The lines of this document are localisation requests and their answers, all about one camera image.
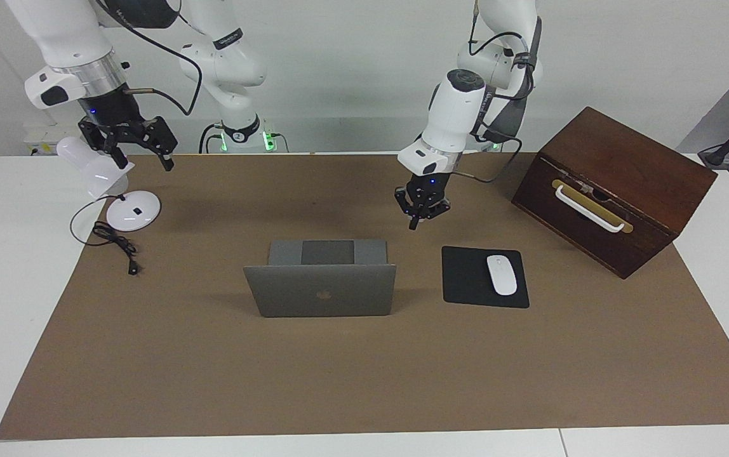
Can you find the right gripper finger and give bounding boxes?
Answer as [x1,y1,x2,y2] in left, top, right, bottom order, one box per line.
[142,116,178,172]
[79,121,127,169]

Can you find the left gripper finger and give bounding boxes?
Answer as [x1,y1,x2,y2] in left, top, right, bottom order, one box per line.
[394,187,418,230]
[418,197,451,222]

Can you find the grey apple laptop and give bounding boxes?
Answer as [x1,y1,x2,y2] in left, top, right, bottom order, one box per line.
[243,239,398,318]

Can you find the black mouse pad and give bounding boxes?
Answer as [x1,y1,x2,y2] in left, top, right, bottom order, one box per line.
[441,246,530,309]

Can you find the white desk lamp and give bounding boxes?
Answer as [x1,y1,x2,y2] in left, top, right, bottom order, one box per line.
[57,136,162,231]

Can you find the white computer mouse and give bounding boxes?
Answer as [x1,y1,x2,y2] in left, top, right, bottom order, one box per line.
[486,255,518,296]

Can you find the large brown table mat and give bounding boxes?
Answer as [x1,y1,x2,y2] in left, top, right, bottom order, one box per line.
[0,152,729,440]

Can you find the dark brown wooden box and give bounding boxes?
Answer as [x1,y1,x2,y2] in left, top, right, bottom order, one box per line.
[511,106,718,280]

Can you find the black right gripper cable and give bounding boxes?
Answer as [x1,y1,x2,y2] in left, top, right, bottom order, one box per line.
[95,0,204,117]

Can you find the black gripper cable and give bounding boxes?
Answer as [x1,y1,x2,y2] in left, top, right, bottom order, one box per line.
[450,136,524,185]
[95,0,204,117]

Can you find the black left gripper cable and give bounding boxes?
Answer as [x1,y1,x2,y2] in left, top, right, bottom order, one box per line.
[450,136,524,185]

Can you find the black lamp power cable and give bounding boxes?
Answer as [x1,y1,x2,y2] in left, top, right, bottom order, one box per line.
[70,194,140,277]

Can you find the white box handle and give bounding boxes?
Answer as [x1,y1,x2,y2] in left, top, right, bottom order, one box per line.
[555,184,625,233]

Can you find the gold handle backing plate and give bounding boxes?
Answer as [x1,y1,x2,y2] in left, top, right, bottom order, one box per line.
[552,180,634,234]

